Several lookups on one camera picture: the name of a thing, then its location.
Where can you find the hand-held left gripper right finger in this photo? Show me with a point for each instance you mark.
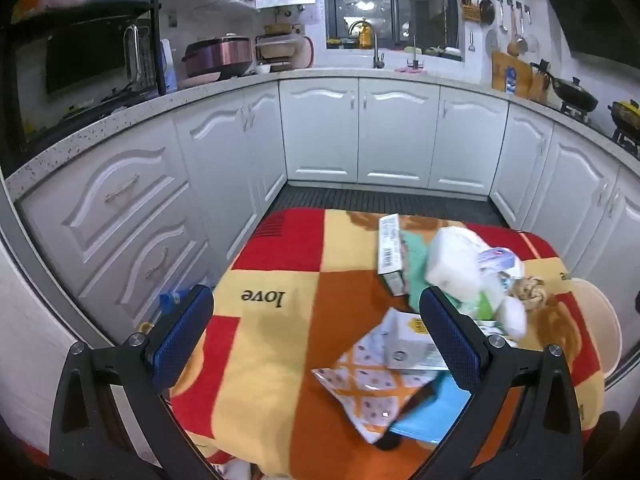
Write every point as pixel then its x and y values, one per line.
pixel 447 340

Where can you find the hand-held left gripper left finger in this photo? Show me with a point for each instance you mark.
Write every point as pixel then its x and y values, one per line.
pixel 182 330

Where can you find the green white milk carton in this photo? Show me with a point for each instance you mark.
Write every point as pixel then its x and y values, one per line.
pixel 405 350

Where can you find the small white paper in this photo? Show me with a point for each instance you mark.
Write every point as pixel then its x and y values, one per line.
pixel 515 317

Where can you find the white tissue pack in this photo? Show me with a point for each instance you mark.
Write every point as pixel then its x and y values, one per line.
pixel 455 265

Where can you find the green white wrapper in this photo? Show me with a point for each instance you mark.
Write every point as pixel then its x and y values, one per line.
pixel 415 270

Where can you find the white blue medicine box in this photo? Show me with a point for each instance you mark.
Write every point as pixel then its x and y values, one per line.
pixel 497 260

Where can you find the brown wrapper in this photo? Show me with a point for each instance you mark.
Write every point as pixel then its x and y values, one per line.
pixel 527 290

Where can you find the orange patterned snack bag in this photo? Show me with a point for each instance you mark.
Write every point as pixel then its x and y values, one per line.
pixel 365 390

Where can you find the green white carton box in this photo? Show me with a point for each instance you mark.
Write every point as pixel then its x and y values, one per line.
pixel 392 245

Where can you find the cream plastic bin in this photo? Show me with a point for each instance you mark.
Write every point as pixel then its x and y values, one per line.
pixel 600 320

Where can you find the blue plastic object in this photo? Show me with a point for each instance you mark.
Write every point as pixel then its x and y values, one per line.
pixel 170 300

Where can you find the printed rose blanket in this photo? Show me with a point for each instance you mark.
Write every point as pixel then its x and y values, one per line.
pixel 300 350

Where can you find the dark ribbed floor mat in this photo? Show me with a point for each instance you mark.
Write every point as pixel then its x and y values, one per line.
pixel 380 202

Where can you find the white kitchen cabinets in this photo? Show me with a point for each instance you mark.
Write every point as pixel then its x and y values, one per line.
pixel 395 130

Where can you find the blue water jug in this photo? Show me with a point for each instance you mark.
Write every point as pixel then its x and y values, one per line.
pixel 168 67

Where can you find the blue white packet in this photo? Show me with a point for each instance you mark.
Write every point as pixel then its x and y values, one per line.
pixel 512 80

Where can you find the black gas stove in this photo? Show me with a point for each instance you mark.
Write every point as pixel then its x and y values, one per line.
pixel 625 137

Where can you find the wooden knife block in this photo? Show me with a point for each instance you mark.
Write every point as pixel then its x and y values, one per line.
pixel 540 85

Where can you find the pink sink cloth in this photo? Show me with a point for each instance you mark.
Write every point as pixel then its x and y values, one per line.
pixel 410 70

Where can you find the wooden cutting board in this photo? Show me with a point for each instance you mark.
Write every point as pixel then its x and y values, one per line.
pixel 525 75

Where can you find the pink electric cooking pot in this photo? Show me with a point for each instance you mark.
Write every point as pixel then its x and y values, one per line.
pixel 220 55

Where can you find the black wok with lid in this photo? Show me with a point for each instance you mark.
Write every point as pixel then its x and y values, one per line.
pixel 575 92

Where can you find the black microwave oven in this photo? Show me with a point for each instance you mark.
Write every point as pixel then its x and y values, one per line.
pixel 85 60

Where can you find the yellow lidded pot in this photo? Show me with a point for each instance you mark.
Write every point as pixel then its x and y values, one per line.
pixel 625 112

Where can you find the rack with stacked bowls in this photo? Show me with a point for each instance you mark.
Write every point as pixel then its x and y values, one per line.
pixel 275 47

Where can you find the hanging peeler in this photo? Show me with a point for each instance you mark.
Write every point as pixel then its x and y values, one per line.
pixel 471 42

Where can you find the metal kitchen faucet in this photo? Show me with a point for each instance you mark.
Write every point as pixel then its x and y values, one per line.
pixel 376 50

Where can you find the hanging wooden spatula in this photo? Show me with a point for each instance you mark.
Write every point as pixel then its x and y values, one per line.
pixel 516 45

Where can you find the white tray red rim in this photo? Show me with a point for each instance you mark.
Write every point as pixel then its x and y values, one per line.
pixel 305 52

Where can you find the hanging metal strainer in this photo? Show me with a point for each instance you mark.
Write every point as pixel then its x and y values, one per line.
pixel 532 42

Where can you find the small yellow oil bottle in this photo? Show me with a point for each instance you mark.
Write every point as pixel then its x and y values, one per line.
pixel 365 35

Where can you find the hanging metal ladle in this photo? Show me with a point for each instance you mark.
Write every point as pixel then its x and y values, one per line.
pixel 502 25

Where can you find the wooden chopstick holder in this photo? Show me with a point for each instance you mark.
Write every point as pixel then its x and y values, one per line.
pixel 470 10

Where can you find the hanging black pan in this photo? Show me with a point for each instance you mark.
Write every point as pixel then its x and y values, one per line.
pixel 487 10

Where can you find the dark kitchen window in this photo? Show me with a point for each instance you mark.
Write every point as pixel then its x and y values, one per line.
pixel 390 0

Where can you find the black range hood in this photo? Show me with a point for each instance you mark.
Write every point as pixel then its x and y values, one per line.
pixel 590 5

